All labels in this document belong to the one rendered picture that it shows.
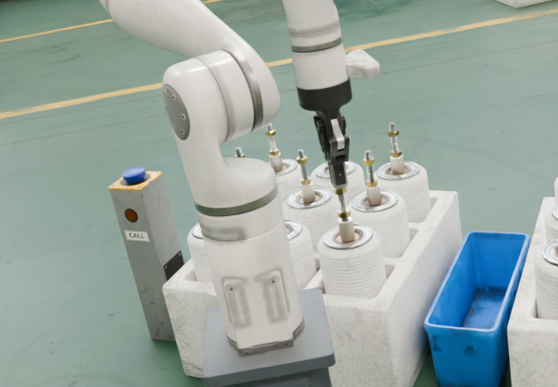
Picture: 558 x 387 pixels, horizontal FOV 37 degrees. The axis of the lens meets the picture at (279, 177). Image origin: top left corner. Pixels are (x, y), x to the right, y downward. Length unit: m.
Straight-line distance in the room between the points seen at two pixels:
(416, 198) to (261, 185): 0.60
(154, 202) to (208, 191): 0.61
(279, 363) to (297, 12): 0.45
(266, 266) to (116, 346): 0.76
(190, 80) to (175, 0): 0.14
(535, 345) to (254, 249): 0.44
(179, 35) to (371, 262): 0.48
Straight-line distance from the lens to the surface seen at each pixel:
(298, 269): 1.29
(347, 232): 1.24
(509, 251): 1.51
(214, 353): 0.96
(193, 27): 0.92
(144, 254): 1.49
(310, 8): 1.10
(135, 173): 1.45
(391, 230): 1.33
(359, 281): 1.24
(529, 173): 2.00
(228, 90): 0.82
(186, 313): 1.38
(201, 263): 1.35
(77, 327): 1.71
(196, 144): 0.83
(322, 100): 1.13
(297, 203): 1.39
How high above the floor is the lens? 0.83
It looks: 23 degrees down
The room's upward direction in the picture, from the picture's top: 11 degrees counter-clockwise
